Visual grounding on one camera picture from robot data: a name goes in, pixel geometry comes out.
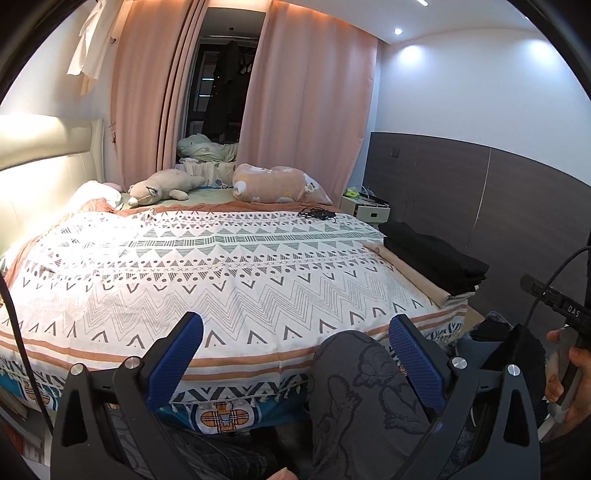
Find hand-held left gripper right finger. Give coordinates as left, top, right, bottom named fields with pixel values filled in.
left=389, top=315, right=542, bottom=480

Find patterned white bedspread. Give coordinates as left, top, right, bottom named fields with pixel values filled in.
left=0, top=205, right=467, bottom=435

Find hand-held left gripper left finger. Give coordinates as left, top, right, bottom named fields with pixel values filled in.
left=50, top=311, right=204, bottom=480

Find white hanging garment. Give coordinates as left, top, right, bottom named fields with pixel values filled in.
left=67, top=0, right=125, bottom=95

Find black garment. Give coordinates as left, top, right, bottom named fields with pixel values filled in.
left=378, top=222, right=490, bottom=296

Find beige plush toy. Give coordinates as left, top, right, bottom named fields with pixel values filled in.
left=127, top=168, right=207, bottom=207

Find pink printed pillow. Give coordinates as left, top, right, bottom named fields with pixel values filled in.
left=232, top=163, right=333, bottom=206

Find dark hanging clothes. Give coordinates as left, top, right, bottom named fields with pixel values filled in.
left=205, top=39, right=254, bottom=145

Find light green bed sheet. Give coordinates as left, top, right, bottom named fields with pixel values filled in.
left=117, top=186, right=237, bottom=207

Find cream padded headboard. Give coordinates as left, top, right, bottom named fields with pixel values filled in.
left=0, top=115, right=107, bottom=259

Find grey printed pants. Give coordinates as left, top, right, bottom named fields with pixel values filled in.
left=104, top=330, right=462, bottom=480

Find white crumpled cloth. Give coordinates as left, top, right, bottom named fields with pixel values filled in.
left=179, top=157, right=236, bottom=188

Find white pillow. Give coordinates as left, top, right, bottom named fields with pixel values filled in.
left=76, top=180, right=123, bottom=207

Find dark cloth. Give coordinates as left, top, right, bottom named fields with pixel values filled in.
left=466, top=318, right=549, bottom=418

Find light green quilt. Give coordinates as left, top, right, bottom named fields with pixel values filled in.
left=177, top=134, right=239, bottom=162

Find black cable bundle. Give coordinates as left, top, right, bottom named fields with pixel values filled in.
left=298, top=207, right=337, bottom=222

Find person's right hand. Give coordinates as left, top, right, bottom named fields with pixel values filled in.
left=545, top=329, right=591, bottom=418

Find white nightstand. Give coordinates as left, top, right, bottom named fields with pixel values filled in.
left=341, top=187, right=392, bottom=224

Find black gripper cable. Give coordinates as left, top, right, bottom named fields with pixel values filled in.
left=0, top=274, right=54, bottom=435

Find pink curtain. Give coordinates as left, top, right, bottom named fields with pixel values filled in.
left=110, top=0, right=208, bottom=192
left=238, top=0, right=379, bottom=205

